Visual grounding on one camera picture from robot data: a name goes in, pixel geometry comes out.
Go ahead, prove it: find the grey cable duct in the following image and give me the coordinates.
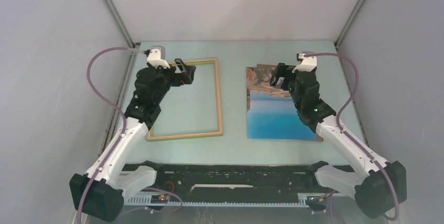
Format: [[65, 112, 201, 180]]
[[123, 194, 309, 208]]

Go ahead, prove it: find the left aluminium corner post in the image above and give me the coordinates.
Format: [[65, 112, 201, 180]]
[[86, 0, 136, 50]]

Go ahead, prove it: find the right aluminium corner post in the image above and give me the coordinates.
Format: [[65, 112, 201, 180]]
[[335, 0, 366, 51]]

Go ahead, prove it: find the wooden picture frame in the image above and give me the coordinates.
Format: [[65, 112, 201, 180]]
[[147, 58, 224, 142]]

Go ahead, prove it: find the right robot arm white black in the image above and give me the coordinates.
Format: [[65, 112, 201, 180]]
[[270, 63, 407, 219]]

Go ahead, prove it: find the landscape photo print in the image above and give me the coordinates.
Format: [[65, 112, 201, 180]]
[[246, 66, 317, 141]]

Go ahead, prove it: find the aluminium corner post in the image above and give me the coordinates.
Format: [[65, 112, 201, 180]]
[[86, 0, 136, 50], [335, 0, 366, 51]]

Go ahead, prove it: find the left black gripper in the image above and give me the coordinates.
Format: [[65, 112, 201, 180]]
[[148, 59, 195, 104]]

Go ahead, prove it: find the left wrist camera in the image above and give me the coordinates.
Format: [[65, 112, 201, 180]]
[[144, 46, 170, 69]]

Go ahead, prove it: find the brown cardboard backing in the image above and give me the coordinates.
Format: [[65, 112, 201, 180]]
[[256, 64, 324, 143]]

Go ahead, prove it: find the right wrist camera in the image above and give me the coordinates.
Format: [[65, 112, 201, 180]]
[[292, 51, 317, 73]]

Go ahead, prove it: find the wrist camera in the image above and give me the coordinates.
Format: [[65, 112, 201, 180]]
[[144, 46, 170, 69], [292, 51, 317, 73]]

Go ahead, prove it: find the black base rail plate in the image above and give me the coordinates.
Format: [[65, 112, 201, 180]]
[[123, 161, 330, 207]]

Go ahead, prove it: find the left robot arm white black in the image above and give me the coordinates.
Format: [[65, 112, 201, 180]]
[[69, 59, 196, 222]]

